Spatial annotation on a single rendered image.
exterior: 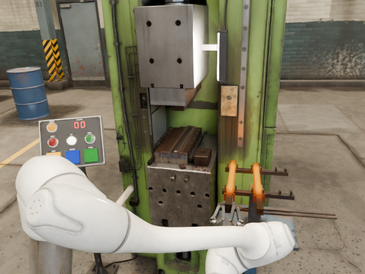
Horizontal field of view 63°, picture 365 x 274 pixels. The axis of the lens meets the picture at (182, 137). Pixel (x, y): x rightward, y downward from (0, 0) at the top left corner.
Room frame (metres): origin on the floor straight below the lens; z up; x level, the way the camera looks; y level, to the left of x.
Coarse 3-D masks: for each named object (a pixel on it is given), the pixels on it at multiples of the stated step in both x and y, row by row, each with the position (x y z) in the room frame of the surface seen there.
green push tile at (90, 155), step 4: (92, 148) 1.53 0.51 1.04; (96, 148) 1.53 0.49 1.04; (84, 152) 1.51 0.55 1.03; (88, 152) 1.51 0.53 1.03; (92, 152) 1.52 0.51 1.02; (96, 152) 1.52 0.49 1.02; (84, 156) 1.50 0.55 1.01; (88, 156) 1.50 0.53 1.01; (92, 156) 1.51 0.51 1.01; (96, 156) 1.51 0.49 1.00; (88, 160) 1.49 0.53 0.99; (92, 160) 1.49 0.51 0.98; (96, 160) 1.50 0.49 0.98
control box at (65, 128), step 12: (48, 120) 1.59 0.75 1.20; (60, 120) 1.59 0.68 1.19; (72, 120) 1.60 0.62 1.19; (84, 120) 1.61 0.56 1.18; (96, 120) 1.62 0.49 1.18; (48, 132) 1.55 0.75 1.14; (60, 132) 1.56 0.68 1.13; (72, 132) 1.57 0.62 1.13; (84, 132) 1.58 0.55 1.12; (96, 132) 1.58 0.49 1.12; (48, 144) 1.52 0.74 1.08; (60, 144) 1.53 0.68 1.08; (84, 144) 1.54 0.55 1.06; (96, 144) 1.55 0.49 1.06
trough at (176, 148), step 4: (188, 128) 1.93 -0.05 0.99; (184, 132) 1.84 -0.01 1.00; (188, 132) 1.86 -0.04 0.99; (184, 136) 1.79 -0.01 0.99; (180, 140) 1.73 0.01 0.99; (176, 144) 1.65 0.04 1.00; (180, 144) 1.67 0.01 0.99; (176, 148) 1.61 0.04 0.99; (172, 152) 1.56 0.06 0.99; (176, 152) 1.55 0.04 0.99
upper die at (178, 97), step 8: (152, 88) 1.57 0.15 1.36; (160, 88) 1.56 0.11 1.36; (168, 88) 1.55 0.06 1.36; (176, 88) 1.54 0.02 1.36; (200, 88) 1.91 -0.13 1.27; (152, 96) 1.58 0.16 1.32; (160, 96) 1.56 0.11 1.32; (168, 96) 1.55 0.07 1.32; (176, 96) 1.54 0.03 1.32; (184, 96) 1.53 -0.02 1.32; (192, 96) 1.68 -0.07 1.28; (152, 104) 1.58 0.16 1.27; (160, 104) 1.56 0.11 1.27; (168, 104) 1.55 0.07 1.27; (176, 104) 1.54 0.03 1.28; (184, 104) 1.53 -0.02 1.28
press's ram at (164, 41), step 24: (144, 24) 1.58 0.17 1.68; (168, 24) 1.55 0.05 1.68; (192, 24) 1.51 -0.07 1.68; (144, 48) 1.58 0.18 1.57; (168, 48) 1.55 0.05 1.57; (192, 48) 1.51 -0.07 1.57; (216, 48) 1.67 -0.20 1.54; (144, 72) 1.58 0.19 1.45; (168, 72) 1.55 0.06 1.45; (192, 72) 1.51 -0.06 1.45
